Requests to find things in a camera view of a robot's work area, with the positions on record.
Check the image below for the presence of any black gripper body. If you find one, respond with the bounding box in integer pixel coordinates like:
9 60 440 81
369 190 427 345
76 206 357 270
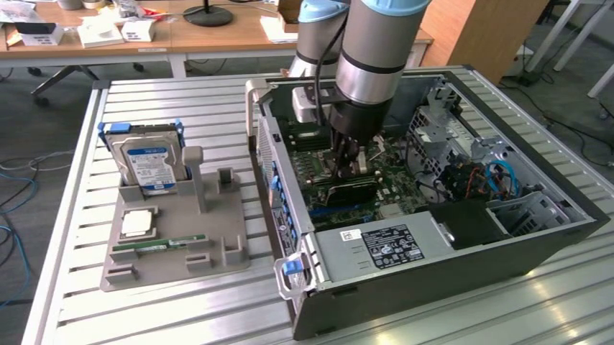
326 100 392 147

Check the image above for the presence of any black Nvidia graphics card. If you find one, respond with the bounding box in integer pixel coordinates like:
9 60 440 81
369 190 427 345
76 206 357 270
305 178 380 208

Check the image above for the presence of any metal socket cover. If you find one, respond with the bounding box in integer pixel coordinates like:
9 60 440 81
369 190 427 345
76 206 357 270
367 134 387 165

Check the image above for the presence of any green motherboard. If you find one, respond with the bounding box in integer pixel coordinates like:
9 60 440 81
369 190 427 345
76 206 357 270
280 118 435 231

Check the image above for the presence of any blue expansion slot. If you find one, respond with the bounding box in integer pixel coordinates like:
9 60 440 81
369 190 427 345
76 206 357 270
308 203 365 219

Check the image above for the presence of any silver chipset heatsink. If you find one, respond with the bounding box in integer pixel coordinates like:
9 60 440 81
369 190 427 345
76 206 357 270
376 205 404 221

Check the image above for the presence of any large metal disk bay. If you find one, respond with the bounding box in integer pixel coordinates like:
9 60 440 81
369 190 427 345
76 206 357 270
405 83 485 180

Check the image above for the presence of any grey power supply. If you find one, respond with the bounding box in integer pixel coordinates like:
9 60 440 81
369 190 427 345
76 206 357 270
313 211 455 283

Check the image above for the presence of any white paper stack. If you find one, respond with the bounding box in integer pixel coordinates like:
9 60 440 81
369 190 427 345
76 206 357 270
260 16 298 45

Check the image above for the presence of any brown cardboard box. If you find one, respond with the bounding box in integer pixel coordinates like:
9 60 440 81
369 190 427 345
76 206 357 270
277 0 301 25

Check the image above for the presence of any grey printed parts rack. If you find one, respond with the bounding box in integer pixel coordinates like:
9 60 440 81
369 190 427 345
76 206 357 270
98 145 253 293

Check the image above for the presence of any wooden cabinet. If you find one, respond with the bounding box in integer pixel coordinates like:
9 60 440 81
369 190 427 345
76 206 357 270
416 0 551 86

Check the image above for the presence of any wooden desk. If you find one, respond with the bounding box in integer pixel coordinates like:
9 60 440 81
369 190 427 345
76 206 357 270
0 0 435 78

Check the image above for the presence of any black open PC case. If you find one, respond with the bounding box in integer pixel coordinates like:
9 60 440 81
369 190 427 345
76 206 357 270
244 70 611 341

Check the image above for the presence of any small metal disk bay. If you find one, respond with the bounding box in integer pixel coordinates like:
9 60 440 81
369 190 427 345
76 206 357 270
485 190 575 237

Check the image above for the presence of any hard disk with blue carrier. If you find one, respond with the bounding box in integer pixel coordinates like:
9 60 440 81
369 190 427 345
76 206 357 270
97 121 189 197

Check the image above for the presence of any black lamp base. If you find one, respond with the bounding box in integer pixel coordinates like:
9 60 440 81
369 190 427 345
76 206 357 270
182 0 234 28

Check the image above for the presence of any green RAM stick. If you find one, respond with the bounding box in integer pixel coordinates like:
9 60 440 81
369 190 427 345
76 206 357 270
112 234 208 253

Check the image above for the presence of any silver CPU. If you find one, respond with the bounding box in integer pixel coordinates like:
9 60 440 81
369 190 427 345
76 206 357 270
118 211 157 238

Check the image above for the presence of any white labelled box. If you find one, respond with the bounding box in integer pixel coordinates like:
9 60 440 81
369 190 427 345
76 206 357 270
120 19 157 43

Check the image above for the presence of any white open box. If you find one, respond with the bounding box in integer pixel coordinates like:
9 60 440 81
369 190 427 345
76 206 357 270
76 17 125 49

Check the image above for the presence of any black chair base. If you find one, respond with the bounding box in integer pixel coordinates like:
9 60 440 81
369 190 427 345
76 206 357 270
29 64 100 108

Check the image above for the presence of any white box with black lid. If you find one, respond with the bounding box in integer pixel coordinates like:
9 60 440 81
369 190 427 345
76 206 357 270
13 22 65 47

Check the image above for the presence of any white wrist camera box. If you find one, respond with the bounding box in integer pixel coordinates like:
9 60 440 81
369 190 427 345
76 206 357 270
290 86 338 124

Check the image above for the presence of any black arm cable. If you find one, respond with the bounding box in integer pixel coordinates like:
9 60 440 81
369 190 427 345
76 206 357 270
312 19 349 125

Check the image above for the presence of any black wire bundle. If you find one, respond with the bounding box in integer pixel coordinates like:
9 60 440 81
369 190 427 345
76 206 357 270
415 163 473 202

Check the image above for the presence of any red wire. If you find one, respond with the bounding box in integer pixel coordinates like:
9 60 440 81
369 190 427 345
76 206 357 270
468 165 488 198

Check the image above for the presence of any blue wire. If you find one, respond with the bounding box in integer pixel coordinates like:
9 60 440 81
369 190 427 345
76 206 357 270
483 160 523 198

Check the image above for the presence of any white table frame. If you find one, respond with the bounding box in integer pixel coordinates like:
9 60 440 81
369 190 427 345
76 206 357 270
524 0 614 73

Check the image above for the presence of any white floor cable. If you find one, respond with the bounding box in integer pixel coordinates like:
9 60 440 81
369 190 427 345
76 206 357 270
0 150 73 173

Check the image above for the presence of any blue floor cable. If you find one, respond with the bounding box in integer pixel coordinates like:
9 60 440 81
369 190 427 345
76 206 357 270
0 172 38 306

